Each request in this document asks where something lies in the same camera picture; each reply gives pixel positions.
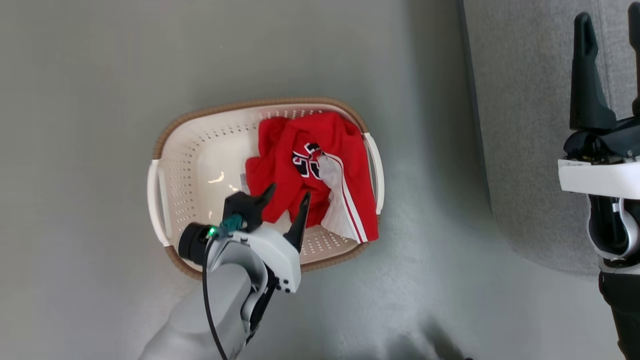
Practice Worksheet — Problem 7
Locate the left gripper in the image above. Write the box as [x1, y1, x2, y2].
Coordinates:
[177, 183, 312, 301]

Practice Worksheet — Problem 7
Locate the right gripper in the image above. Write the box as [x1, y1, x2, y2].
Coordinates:
[558, 2, 640, 199]

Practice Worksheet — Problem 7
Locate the red basketball jersey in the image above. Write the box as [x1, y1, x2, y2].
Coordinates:
[245, 111, 380, 244]

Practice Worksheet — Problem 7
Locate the grey fabric sofa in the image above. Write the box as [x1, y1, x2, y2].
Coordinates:
[459, 0, 640, 277]

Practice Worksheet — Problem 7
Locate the cream perforated laundry basket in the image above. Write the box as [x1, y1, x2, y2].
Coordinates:
[147, 97, 386, 280]

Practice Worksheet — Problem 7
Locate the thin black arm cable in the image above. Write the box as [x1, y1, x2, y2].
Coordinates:
[202, 235, 229, 360]

